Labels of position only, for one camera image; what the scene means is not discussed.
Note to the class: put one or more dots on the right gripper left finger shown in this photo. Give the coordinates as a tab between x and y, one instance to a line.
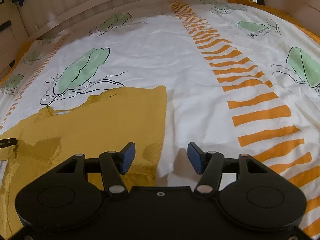
113	165

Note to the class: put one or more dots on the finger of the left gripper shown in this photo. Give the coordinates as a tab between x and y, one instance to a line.
8	142

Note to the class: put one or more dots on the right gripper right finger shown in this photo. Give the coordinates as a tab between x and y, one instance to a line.
208	165

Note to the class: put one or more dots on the mustard yellow knit sweater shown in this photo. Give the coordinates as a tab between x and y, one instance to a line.
105	122

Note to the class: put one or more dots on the white leaf print duvet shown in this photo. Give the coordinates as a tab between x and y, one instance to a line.
238	80

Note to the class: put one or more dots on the wooden bed frame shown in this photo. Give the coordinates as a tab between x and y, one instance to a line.
100	2

